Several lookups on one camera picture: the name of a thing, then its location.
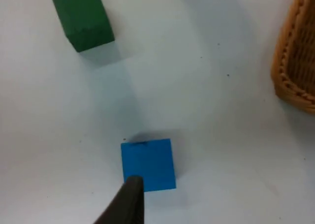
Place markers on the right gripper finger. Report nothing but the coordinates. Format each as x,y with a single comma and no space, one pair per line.
129,204

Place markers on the green cube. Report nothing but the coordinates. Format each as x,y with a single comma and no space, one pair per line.
82,19

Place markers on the pale brown wicker basket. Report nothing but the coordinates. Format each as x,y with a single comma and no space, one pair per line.
296,61

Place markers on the blue cube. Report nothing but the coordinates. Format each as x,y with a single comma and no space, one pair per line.
147,162

